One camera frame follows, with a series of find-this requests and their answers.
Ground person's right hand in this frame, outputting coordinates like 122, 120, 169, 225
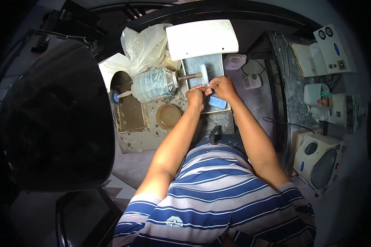
208, 76, 240, 104

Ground person's left hand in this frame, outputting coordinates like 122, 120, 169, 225
185, 85, 213, 112

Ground person's right fingers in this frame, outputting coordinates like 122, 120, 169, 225
208, 77, 223, 94

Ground person's left fingers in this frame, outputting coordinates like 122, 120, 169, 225
195, 85, 213, 100

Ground white polishing buff wheel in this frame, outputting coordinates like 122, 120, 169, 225
199, 63, 209, 86

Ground blue polishing compound block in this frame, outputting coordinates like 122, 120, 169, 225
208, 95, 228, 110

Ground grey metal splash tray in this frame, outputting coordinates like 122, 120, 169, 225
181, 53, 232, 115

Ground white plastic jug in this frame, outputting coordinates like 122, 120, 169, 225
223, 53, 247, 70

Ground small white plastic container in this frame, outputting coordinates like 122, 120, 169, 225
243, 74, 263, 90

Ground brown round bowl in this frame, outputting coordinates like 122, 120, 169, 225
156, 104, 182, 130

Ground white curved hood shield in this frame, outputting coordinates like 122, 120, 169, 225
166, 19, 239, 61

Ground plastic-wrapped polishing motor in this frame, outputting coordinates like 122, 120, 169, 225
131, 67, 180, 103

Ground clear plastic bag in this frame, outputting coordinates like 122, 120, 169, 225
121, 23, 174, 76

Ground brown dusty splash tray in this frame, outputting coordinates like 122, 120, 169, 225
110, 71, 149, 133

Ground small blue polishing wheel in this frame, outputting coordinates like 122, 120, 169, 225
110, 90, 122, 106

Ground white flat box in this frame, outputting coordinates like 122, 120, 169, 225
291, 43, 318, 78

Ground white plastic bucket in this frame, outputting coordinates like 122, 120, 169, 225
304, 83, 330, 109

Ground person's body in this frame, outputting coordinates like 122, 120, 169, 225
112, 141, 316, 247

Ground white machine with gauges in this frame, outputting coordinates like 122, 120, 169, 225
309, 23, 357, 76

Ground white cylindrical machine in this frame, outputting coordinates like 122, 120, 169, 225
312, 93, 354, 128

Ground white sandblaster cabinet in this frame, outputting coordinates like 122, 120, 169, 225
293, 133, 346, 195

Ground large black rounded object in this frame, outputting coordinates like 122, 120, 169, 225
0, 40, 115, 192

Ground black chair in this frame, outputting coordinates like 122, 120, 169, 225
55, 185, 124, 247

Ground black cable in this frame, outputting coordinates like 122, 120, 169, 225
262, 117, 316, 134

